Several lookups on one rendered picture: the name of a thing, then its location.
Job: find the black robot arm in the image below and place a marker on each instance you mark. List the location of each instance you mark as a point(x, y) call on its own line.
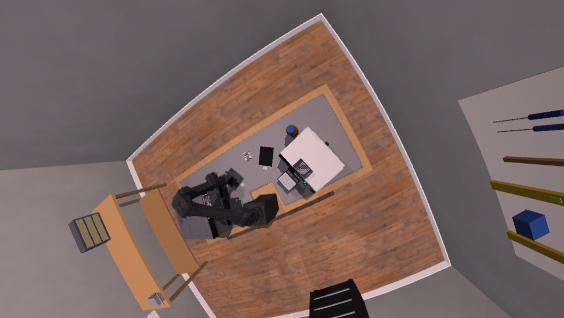
point(185, 207)

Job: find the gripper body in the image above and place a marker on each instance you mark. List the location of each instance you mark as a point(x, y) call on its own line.
point(226, 180)

